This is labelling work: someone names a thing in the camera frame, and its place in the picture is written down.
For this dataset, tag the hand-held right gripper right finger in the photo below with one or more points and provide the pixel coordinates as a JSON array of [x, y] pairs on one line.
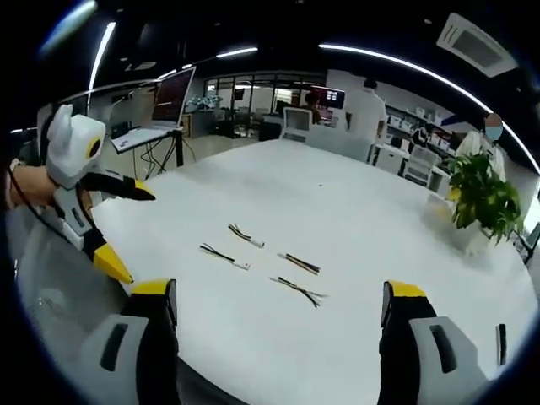
[[422, 337]]

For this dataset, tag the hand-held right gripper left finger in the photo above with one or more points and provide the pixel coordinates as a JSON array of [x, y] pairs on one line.
[[139, 333]]

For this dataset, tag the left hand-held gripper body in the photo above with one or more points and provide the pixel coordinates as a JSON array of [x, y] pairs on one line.
[[71, 164]]

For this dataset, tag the person's left hand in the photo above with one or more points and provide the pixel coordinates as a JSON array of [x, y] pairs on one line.
[[29, 185]]

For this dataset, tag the small side table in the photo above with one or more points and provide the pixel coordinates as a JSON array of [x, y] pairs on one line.
[[164, 145]]

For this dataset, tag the open laptop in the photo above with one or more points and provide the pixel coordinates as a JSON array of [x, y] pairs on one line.
[[166, 105]]

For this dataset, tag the green potted plant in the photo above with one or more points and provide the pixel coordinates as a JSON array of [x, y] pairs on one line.
[[483, 190]]

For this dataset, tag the white office chair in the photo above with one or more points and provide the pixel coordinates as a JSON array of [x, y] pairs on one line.
[[422, 166], [295, 124]]

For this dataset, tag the ceiling air conditioner vent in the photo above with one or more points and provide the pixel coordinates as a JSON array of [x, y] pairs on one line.
[[476, 44]]

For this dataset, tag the wall monitor screen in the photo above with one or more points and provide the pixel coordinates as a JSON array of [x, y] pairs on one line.
[[333, 96]]

